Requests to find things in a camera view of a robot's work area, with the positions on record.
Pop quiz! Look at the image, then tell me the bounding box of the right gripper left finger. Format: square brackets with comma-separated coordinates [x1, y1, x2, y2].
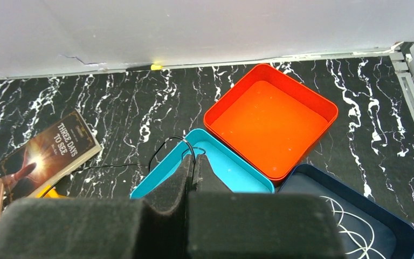
[0, 155, 193, 258]

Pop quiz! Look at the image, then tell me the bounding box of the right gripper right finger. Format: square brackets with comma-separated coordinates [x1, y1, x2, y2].
[187, 155, 346, 258]

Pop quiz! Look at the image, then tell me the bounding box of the black thin cable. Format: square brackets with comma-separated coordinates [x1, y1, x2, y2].
[39, 135, 208, 197]

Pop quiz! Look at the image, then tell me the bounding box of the white cable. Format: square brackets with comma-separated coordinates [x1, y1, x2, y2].
[319, 195, 388, 259]

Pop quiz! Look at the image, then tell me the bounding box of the teal square tray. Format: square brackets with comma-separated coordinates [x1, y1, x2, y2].
[130, 128, 274, 199]

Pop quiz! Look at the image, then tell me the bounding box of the yellow plastic bin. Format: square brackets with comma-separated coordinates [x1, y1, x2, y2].
[36, 186, 67, 199]

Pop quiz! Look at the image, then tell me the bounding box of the orange square tray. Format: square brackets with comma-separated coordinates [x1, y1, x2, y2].
[203, 64, 339, 185]

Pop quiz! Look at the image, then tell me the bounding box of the dark paperback book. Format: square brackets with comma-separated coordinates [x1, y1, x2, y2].
[0, 110, 102, 206]

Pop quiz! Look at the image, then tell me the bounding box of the navy square tray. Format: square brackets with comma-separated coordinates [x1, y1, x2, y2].
[278, 164, 414, 258]

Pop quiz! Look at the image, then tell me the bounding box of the yellow tape marker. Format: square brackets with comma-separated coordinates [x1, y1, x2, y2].
[150, 64, 163, 71]

